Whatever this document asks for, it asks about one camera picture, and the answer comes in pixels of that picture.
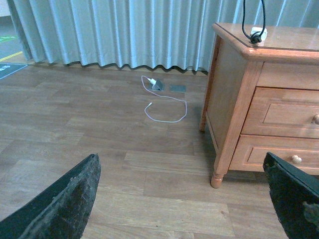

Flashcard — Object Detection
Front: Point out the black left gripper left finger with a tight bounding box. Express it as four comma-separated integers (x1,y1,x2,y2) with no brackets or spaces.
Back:
0,154,101,239

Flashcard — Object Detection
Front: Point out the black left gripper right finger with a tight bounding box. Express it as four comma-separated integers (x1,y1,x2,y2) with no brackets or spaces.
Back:
263,152,319,239

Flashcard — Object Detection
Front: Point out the wooden drawer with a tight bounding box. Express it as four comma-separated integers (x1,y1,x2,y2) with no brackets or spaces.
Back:
242,87,319,138
229,135,319,175

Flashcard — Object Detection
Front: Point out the black charger cable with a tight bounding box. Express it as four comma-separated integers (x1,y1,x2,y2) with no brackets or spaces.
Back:
242,0,266,44

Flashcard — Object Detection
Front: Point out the white charger adapter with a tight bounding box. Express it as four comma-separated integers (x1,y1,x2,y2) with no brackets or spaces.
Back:
250,27,268,41

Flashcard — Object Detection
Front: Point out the light wooden nightstand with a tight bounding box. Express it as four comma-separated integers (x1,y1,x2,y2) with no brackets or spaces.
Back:
199,22,319,188

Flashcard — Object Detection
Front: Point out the white floor plug adapter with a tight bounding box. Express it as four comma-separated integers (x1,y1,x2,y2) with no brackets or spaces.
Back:
148,78,156,85

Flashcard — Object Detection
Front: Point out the closed metal floor socket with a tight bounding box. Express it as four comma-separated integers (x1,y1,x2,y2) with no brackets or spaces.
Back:
170,85,186,93

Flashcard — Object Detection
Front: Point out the pale green pleated curtain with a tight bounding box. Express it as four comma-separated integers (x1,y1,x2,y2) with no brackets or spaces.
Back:
7,0,319,70

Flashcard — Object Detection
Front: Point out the white floor charging cable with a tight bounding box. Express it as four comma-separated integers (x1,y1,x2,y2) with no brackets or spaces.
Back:
141,75,187,123

